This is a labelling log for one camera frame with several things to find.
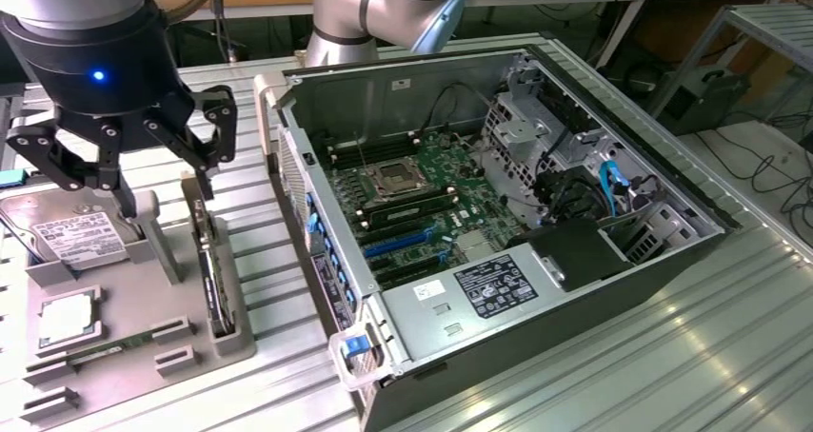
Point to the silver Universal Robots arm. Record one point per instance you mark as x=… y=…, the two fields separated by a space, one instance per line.
x=345 y=13

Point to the upright hard drive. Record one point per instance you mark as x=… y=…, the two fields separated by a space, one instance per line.
x=212 y=270

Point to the green motherboard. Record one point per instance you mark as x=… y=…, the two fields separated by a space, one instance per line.
x=465 y=184

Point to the open black PC case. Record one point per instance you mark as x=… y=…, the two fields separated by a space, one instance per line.
x=355 y=99

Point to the installed RAM stick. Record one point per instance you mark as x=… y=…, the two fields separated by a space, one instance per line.
x=405 y=213

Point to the silver chipset heatsink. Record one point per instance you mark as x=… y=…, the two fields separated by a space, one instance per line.
x=478 y=243

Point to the green RAM stick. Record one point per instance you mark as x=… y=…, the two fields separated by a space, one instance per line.
x=113 y=348

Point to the blue case latch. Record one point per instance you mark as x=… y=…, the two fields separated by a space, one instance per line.
x=355 y=346

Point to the CPU chip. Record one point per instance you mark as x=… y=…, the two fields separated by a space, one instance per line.
x=68 y=320

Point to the black plastic shroud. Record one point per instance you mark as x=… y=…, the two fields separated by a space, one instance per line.
x=574 y=256

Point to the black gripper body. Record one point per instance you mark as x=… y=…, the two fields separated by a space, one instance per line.
x=94 y=84

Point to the grey parts rack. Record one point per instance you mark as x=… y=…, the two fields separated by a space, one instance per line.
x=126 y=356

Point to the silver hard disk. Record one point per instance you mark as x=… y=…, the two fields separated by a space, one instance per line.
x=69 y=232

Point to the black expansion slot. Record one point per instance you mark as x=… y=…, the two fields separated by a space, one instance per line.
x=412 y=268

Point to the blue expansion slot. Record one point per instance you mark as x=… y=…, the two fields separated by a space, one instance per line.
x=396 y=242

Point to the grey power supply unit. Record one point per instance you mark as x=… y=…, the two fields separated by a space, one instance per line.
x=444 y=318

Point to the CPU socket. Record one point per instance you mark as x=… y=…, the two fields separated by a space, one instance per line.
x=392 y=177

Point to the black RAM slots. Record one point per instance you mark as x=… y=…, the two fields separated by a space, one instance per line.
x=373 y=151

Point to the blue plastic connector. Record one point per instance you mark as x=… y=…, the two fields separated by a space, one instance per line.
x=9 y=179

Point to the grey metal shelf frame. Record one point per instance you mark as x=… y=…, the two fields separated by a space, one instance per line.
x=771 y=23

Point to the metal disk bay cage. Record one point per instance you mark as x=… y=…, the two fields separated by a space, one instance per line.
x=514 y=156

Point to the black equipment box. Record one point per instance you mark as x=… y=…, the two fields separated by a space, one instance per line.
x=704 y=101

